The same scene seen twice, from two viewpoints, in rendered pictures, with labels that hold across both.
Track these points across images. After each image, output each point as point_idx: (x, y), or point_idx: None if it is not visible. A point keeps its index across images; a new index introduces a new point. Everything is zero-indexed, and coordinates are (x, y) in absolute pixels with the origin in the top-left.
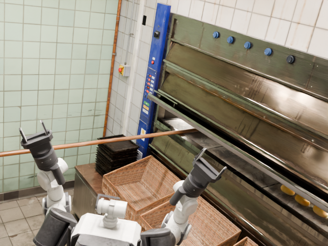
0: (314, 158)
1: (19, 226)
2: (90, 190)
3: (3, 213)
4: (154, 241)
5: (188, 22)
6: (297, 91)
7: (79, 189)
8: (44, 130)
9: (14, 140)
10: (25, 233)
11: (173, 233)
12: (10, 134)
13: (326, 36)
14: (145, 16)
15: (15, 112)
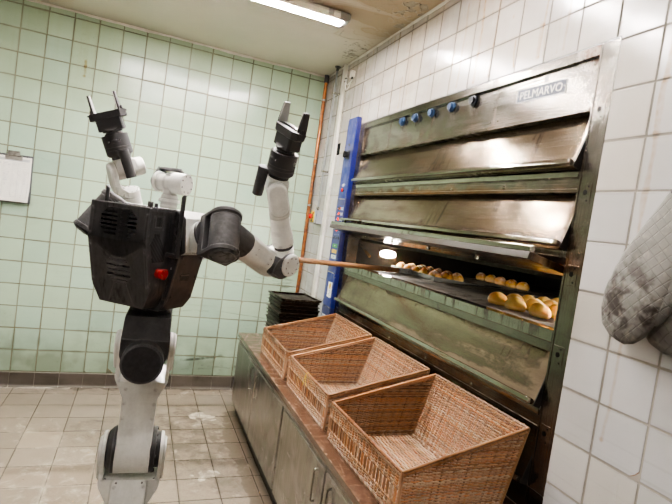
0: (508, 212)
1: (156, 411)
2: (248, 355)
3: None
4: (213, 217)
5: (377, 123)
6: (485, 137)
7: (239, 363)
8: (115, 101)
9: None
10: (159, 417)
11: (254, 235)
12: None
13: (505, 49)
14: (339, 144)
15: None
